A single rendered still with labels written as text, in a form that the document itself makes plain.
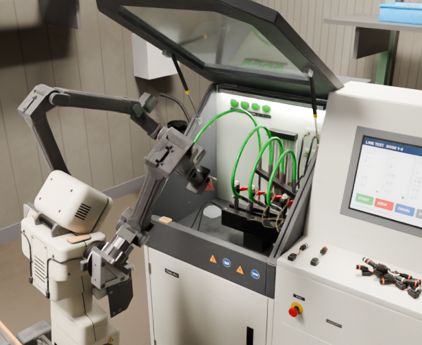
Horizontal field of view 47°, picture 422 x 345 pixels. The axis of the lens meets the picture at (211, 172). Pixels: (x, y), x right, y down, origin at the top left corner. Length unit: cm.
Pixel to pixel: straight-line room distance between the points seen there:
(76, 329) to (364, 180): 116
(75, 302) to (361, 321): 99
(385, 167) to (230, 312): 89
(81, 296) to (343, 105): 118
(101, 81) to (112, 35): 38
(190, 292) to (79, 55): 238
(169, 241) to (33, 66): 211
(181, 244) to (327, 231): 63
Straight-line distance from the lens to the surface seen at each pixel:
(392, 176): 190
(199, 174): 179
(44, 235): 164
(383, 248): 196
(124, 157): 453
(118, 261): 153
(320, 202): 201
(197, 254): 214
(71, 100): 176
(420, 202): 189
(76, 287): 172
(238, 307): 215
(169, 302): 243
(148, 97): 201
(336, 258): 195
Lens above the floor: 203
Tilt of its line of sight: 24 degrees down
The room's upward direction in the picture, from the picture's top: 1 degrees counter-clockwise
